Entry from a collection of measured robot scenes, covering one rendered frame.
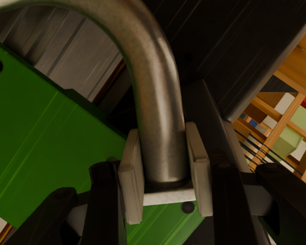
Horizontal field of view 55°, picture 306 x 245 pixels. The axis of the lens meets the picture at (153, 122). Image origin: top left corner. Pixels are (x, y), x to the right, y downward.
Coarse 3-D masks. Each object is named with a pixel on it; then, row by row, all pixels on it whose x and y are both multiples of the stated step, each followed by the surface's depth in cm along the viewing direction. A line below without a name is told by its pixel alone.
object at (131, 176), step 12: (132, 132) 20; (132, 144) 17; (132, 156) 15; (120, 168) 14; (132, 168) 14; (120, 180) 14; (132, 180) 14; (144, 180) 19; (132, 192) 14; (132, 204) 14; (132, 216) 14
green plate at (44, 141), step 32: (0, 64) 22; (0, 96) 22; (32, 96) 22; (64, 96) 22; (0, 128) 23; (32, 128) 22; (64, 128) 22; (96, 128) 22; (0, 160) 23; (32, 160) 23; (64, 160) 23; (96, 160) 22; (0, 192) 23; (32, 192) 23; (128, 224) 23; (160, 224) 23; (192, 224) 23
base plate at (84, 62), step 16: (80, 16) 55; (64, 32) 54; (80, 32) 58; (96, 32) 62; (48, 48) 54; (64, 48) 57; (80, 48) 62; (96, 48) 66; (112, 48) 72; (48, 64) 57; (64, 64) 61; (80, 64) 66; (96, 64) 71; (112, 64) 78; (64, 80) 65; (80, 80) 70; (96, 80) 76
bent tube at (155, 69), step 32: (0, 0) 18; (32, 0) 18; (64, 0) 17; (96, 0) 17; (128, 0) 17; (128, 32) 17; (160, 32) 17; (128, 64) 18; (160, 64) 17; (160, 96) 17; (160, 128) 17; (160, 160) 18; (160, 192) 17; (192, 192) 17
